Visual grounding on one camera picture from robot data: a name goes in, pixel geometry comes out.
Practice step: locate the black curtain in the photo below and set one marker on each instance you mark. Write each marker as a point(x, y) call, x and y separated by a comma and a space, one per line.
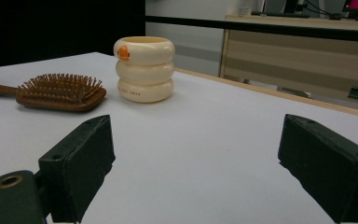
point(59, 28)

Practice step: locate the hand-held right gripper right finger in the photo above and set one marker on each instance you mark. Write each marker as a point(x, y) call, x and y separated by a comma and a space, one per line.
point(329, 168)

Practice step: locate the cream ringed cup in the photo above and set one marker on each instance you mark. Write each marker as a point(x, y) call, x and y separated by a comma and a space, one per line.
point(144, 73)

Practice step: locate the black keyboard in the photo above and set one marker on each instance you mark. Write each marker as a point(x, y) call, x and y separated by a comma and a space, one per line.
point(279, 14)

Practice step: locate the light wooden desk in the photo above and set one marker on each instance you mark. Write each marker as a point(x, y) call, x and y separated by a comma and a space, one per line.
point(298, 59)

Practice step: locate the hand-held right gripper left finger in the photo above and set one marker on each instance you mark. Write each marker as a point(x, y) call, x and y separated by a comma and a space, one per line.
point(77, 168)

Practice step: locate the brown wooden hairbrush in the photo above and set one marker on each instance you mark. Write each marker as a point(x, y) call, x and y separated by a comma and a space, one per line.
point(59, 105)

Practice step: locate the black horizontal frame bar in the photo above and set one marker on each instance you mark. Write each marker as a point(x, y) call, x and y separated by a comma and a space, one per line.
point(261, 28)

